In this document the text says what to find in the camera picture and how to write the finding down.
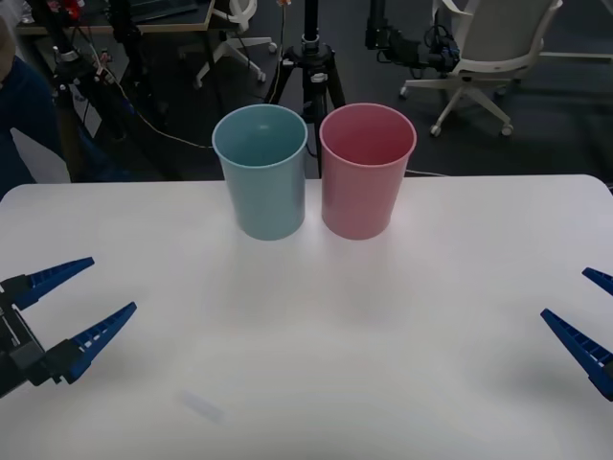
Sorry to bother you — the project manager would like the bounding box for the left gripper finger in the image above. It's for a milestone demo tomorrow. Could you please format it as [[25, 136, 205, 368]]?
[[0, 256, 96, 311], [44, 301, 139, 385]]

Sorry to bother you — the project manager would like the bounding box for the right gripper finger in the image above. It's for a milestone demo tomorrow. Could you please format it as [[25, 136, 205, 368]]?
[[539, 308, 613, 403], [581, 266, 613, 294]]

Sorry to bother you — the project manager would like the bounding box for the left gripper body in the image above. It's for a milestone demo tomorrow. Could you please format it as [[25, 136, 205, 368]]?
[[0, 286, 52, 399]]

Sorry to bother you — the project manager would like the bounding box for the person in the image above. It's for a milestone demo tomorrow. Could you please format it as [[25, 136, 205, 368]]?
[[0, 0, 72, 200]]

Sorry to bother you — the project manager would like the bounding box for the black tripod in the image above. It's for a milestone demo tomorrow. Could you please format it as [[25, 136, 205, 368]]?
[[35, 0, 170, 183], [264, 0, 348, 178]]

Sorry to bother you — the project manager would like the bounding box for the pale blue waste bin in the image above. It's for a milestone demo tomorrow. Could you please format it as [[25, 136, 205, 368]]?
[[211, 103, 308, 242]]

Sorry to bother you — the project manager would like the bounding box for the pink waste bin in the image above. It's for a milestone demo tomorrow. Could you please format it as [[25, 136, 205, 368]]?
[[319, 102, 418, 241]]

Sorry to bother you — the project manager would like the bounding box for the white office chair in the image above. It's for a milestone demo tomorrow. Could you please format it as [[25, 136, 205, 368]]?
[[398, 0, 564, 138], [193, 0, 279, 90]]

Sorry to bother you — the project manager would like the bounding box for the desk with wooden edge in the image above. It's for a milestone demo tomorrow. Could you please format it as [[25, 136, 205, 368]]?
[[13, 0, 216, 35]]

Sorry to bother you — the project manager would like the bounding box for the thin yellow cable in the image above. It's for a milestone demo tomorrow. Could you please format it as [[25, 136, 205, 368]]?
[[71, 21, 215, 150]]

